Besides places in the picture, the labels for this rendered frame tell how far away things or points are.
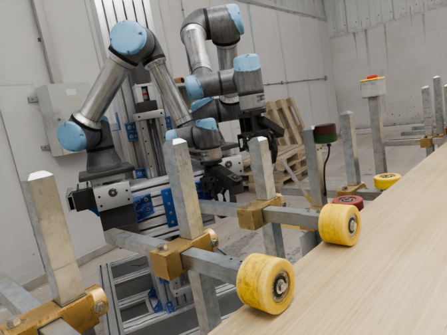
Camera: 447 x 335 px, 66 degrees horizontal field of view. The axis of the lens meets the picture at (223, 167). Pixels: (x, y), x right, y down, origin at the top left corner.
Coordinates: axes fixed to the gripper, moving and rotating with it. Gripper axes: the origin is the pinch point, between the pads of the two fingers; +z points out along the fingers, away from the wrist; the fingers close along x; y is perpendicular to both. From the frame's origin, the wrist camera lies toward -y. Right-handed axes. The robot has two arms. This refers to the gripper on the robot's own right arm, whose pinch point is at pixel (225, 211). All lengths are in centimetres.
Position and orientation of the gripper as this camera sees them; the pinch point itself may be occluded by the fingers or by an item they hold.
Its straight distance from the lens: 130.7
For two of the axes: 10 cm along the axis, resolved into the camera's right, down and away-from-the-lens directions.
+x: -6.8, 2.4, -6.9
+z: 1.7, 9.7, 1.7
